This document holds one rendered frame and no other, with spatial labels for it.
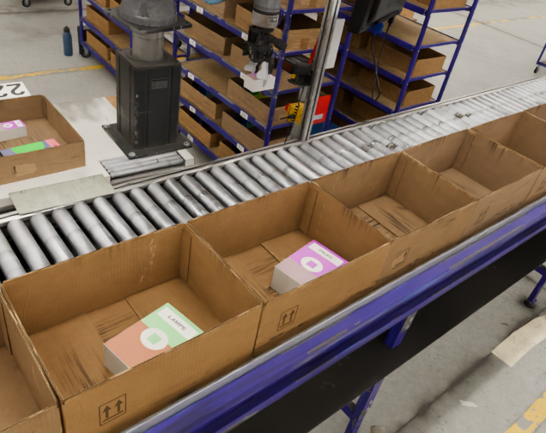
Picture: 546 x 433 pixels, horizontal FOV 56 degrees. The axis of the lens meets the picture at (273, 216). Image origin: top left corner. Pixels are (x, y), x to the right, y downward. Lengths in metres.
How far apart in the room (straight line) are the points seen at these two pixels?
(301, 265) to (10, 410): 0.67
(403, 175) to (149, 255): 0.87
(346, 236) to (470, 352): 1.42
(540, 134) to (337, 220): 1.18
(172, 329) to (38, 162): 0.94
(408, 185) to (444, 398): 1.07
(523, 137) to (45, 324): 1.90
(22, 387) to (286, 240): 0.73
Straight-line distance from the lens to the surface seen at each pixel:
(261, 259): 1.36
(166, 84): 1.93
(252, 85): 1.91
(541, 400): 2.67
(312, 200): 1.40
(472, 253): 1.60
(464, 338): 2.71
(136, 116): 1.93
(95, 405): 0.93
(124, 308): 1.21
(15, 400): 1.09
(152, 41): 1.90
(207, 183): 1.87
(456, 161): 2.04
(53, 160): 1.86
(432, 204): 1.65
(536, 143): 2.35
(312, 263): 1.27
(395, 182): 1.71
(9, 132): 2.06
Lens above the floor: 1.78
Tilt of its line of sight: 36 degrees down
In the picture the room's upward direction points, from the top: 12 degrees clockwise
